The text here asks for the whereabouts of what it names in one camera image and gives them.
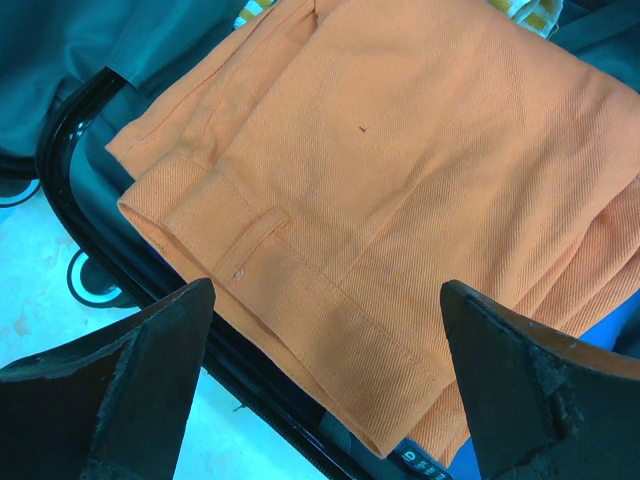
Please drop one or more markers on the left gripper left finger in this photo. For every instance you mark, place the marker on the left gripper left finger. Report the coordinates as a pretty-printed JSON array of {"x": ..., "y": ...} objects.
[{"x": 112, "y": 404}]

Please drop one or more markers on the black suitcase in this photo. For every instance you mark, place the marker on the black suitcase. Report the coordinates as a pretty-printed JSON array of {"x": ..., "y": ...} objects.
[{"x": 73, "y": 75}]

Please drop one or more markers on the orange cloth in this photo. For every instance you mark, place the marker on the orange cloth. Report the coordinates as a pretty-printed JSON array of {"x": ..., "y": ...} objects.
[{"x": 331, "y": 164}]

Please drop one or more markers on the yellow white striped towel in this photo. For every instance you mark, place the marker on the yellow white striped towel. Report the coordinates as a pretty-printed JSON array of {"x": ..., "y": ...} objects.
[{"x": 538, "y": 16}]

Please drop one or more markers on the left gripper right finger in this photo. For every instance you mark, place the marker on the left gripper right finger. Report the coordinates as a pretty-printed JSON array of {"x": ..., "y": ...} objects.
[{"x": 540, "y": 404}]

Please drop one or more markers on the blue garment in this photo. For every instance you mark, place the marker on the blue garment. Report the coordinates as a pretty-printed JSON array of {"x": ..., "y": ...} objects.
[{"x": 421, "y": 466}]

